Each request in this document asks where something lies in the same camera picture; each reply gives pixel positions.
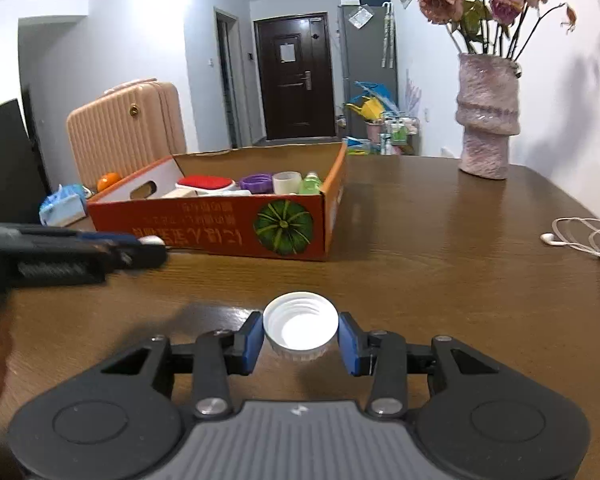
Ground blue tissue pack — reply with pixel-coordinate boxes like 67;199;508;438
38;184;92;228

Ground purple ribbed bottle cap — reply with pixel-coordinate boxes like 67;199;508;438
239;174;274;194

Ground pink ribbed suitcase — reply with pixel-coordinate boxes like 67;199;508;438
66;78;186;188

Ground orange fruit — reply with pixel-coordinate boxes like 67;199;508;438
96;172;122;193

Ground white threaded bottle cap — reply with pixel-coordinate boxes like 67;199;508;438
263;292;339;362

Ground white earphone cable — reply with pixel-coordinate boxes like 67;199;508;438
540;216;600;267

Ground grey refrigerator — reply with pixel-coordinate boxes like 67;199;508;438
338;6;398;138

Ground green spray bottle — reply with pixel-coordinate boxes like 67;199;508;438
298;171;322;196

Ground yellow watering can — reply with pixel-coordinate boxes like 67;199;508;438
346;96;385;122

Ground pink textured vase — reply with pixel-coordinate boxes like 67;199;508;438
455;53;520;180

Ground black paper bag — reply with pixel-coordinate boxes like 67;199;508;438
0;100;48;224

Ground white round lid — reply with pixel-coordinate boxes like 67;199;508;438
138;235;166;246

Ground red cardboard pumpkin box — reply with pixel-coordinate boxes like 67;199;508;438
87;143;347;261

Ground red white lint brush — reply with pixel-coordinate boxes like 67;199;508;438
175;174;251;196

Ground dark brown entrance door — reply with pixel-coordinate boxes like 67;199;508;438
254;12;336;141

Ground translucent white plastic container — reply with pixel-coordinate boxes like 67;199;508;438
272;171;302;195

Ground dried pink roses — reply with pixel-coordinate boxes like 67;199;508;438
416;0;577;62

